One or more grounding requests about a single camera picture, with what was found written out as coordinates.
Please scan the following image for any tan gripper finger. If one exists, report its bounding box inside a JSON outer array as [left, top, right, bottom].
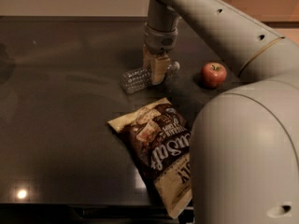
[[143, 45, 153, 69], [150, 55, 171, 85]]

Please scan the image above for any brown cream chips bag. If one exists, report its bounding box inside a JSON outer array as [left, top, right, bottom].
[[108, 98, 192, 218]]

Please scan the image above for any red apple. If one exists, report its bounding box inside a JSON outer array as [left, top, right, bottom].
[[200, 63, 227, 89]]

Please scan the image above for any clear plastic water bottle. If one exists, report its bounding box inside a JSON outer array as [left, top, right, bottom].
[[121, 61, 180, 94]]

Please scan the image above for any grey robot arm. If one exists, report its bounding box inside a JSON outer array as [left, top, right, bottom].
[[158, 0, 299, 224]]

